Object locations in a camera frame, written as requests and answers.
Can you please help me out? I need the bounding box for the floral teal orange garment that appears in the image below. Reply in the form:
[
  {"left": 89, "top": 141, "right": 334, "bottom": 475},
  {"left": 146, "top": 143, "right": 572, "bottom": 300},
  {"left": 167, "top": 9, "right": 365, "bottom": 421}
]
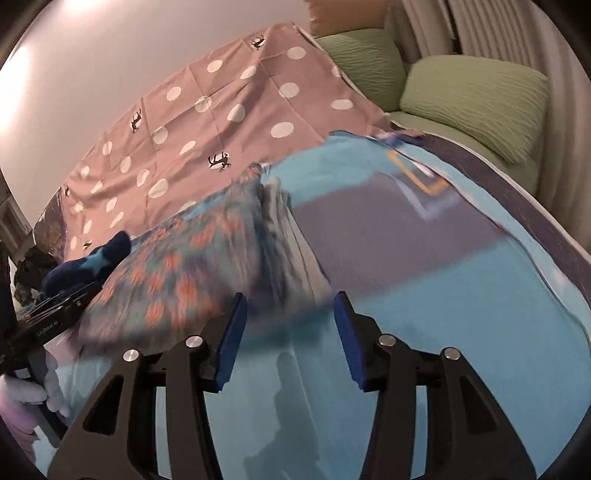
[{"left": 72, "top": 164, "right": 332, "bottom": 356}]

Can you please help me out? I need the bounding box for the black clothing pile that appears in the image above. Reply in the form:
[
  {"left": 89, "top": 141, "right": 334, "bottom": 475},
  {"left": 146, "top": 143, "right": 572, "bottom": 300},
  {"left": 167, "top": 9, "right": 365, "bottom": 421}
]
[{"left": 13, "top": 246, "right": 58, "bottom": 306}]

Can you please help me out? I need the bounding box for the left hand white glove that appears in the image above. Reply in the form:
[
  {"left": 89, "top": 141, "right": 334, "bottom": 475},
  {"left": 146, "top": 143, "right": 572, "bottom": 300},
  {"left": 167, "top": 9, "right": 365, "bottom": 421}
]
[{"left": 1, "top": 351, "right": 70, "bottom": 463}]

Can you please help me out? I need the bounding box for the navy star fleece garment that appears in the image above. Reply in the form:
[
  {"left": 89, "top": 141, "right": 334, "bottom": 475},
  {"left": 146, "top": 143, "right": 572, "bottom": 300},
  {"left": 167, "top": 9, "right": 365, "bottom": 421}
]
[{"left": 40, "top": 231, "right": 131, "bottom": 297}]

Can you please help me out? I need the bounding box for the blue grey patterned bedspread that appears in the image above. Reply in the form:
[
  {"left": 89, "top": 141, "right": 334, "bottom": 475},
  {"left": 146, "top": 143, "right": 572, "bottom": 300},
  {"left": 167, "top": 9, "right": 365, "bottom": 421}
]
[{"left": 212, "top": 132, "right": 590, "bottom": 479}]

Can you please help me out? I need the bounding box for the pink polka dot pillowcase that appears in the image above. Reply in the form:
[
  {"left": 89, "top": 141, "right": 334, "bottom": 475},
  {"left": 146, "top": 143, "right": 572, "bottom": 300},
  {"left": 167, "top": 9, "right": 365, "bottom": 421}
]
[{"left": 33, "top": 23, "right": 390, "bottom": 261}]

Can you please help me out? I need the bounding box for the green pillow near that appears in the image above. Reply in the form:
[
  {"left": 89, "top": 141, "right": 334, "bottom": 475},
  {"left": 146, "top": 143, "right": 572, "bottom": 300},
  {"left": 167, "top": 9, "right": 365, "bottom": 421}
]
[{"left": 400, "top": 55, "right": 550, "bottom": 165}]

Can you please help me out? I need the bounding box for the green pillow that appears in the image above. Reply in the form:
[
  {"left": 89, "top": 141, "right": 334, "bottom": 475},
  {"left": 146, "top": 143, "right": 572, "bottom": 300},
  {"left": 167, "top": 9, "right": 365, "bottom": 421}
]
[
  {"left": 400, "top": 55, "right": 550, "bottom": 165},
  {"left": 315, "top": 28, "right": 407, "bottom": 113}
]

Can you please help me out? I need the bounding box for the green pillow far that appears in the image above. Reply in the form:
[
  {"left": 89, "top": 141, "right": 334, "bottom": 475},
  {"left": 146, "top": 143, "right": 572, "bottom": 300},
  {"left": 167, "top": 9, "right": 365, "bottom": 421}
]
[{"left": 315, "top": 28, "right": 407, "bottom": 113}]

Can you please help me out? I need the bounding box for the beige cushion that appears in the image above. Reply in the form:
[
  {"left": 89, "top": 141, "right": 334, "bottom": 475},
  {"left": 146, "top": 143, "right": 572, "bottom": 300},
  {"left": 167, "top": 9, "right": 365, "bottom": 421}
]
[{"left": 304, "top": 0, "right": 391, "bottom": 37}]

